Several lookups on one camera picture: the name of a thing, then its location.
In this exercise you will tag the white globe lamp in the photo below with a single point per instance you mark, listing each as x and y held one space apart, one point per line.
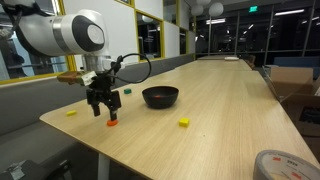
203 1
216 9
197 10

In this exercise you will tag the small yellow framed window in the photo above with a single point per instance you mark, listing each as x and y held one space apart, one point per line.
150 33

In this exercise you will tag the brown leather chair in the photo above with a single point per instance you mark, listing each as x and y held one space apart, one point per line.
251 60

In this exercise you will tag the large yellow framed window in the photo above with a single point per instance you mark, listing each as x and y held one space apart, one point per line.
33 66

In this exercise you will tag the cardboard box with print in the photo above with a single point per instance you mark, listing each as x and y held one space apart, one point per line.
300 116

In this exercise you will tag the grey duct tape roll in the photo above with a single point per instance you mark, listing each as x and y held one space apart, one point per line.
266 160

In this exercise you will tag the blue lounge sofa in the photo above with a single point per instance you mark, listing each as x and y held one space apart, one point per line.
293 61

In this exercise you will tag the yellow flat wooden block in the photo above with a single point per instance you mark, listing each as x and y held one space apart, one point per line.
71 113

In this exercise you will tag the green wooden block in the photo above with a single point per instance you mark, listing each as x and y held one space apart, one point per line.
127 91

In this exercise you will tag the yellow wooden cube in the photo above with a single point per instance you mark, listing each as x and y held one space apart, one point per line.
183 122

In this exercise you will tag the green exit sign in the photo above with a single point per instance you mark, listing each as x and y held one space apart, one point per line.
253 9

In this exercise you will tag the light wooden table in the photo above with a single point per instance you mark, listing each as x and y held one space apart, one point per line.
220 64

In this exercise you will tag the black camera stand base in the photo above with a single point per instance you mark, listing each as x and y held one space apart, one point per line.
33 170

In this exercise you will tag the fluorescent ceiling light strip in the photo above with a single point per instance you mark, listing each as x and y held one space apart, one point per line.
289 12

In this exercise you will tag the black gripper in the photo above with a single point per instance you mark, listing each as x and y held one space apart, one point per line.
101 91

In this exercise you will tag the open cardboard box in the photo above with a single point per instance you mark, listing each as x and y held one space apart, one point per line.
290 81

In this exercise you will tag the black bowl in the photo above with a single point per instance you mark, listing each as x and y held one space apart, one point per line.
160 101

